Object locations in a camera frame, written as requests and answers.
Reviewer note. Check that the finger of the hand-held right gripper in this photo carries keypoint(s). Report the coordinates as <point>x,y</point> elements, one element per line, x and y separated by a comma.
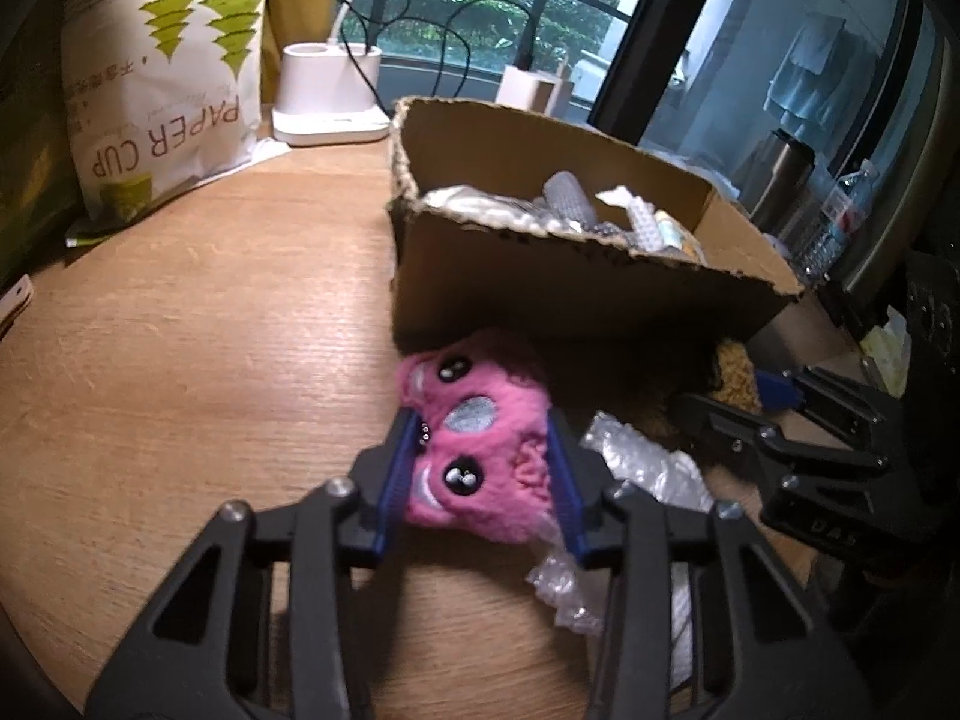
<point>780,390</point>
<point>724,421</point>

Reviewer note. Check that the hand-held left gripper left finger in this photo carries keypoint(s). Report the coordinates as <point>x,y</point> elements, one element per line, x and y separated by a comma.
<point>397,465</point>

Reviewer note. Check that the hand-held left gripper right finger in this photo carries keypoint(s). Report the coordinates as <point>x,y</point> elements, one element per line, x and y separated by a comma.
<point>566,487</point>

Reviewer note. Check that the yellow textured sponge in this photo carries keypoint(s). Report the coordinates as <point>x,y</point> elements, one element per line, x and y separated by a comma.
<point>739,379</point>

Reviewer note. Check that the clear bubble wrap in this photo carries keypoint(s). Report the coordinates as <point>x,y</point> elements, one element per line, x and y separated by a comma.
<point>649,465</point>

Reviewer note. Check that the pink plush toy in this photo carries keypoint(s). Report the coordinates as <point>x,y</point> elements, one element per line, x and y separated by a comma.
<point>487,435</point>

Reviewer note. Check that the cardboard box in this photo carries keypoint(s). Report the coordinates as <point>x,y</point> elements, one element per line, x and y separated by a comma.
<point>585,292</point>

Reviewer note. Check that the white paper towel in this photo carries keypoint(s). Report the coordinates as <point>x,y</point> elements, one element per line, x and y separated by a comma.
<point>472,204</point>

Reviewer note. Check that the grey bubble wrap roll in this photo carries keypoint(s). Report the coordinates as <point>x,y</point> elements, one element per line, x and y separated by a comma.
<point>566,199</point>

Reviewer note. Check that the yellow green tissue pack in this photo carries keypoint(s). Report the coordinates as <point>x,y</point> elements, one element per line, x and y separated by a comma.
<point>889,345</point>

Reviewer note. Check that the clear water bottle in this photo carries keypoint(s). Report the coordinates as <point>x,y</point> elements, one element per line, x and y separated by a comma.
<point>832,229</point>

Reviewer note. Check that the steel thermos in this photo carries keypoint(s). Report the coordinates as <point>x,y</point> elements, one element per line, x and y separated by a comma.
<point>784,180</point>

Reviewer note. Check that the light blue hanging garment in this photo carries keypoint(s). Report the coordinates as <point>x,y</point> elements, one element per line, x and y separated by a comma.
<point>817,75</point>

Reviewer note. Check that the white desk lamp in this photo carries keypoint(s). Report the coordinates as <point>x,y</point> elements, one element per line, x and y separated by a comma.
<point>330,116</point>

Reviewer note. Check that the white charger block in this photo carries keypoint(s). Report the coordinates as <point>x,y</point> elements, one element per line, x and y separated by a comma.
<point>564,90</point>
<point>525,90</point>

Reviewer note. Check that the white flat card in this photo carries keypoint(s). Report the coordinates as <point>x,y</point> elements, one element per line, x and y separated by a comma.
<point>15,301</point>

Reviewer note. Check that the paper cup sleeve bag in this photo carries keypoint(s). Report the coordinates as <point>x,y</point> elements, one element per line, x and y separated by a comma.
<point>165,90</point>

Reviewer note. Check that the brown curtain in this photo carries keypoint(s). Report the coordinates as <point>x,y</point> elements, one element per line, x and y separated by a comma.
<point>296,0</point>

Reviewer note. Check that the green snack bag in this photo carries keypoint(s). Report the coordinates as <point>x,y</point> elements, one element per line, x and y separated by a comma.
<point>30,127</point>

